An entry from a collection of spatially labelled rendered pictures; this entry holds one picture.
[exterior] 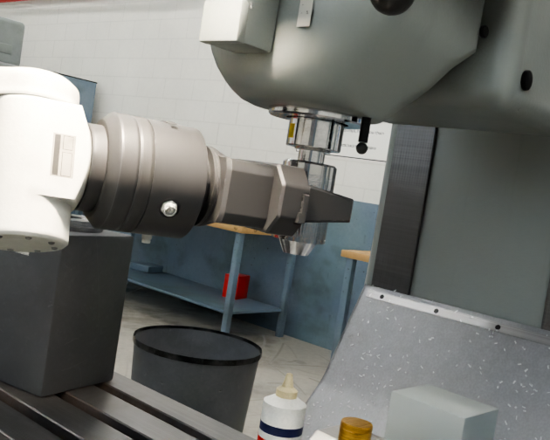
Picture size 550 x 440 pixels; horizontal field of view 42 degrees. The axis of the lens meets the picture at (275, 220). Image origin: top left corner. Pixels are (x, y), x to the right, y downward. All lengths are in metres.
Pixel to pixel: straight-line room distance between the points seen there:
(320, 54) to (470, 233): 0.47
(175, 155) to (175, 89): 6.76
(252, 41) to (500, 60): 0.24
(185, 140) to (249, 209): 0.07
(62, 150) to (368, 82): 0.23
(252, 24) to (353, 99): 0.10
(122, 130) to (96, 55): 7.93
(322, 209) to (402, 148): 0.42
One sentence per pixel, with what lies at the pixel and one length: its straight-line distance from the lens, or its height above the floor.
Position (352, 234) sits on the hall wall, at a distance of 5.66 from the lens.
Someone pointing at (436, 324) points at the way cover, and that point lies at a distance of 0.95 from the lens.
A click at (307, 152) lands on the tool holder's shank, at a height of 1.28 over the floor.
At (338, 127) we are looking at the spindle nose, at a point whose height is 1.30.
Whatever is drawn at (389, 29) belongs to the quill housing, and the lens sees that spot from 0.54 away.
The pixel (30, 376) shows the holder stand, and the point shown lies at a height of 0.99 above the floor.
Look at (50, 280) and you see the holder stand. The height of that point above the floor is 1.10.
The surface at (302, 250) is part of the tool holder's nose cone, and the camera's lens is 0.61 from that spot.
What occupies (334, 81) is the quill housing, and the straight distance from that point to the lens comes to 0.54.
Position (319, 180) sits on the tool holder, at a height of 1.25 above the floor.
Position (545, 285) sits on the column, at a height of 1.18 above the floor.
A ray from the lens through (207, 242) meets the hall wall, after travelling 6.70.
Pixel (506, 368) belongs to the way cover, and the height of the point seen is 1.07.
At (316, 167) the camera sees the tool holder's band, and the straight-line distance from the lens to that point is 0.60.
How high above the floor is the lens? 1.25
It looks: 3 degrees down
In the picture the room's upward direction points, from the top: 9 degrees clockwise
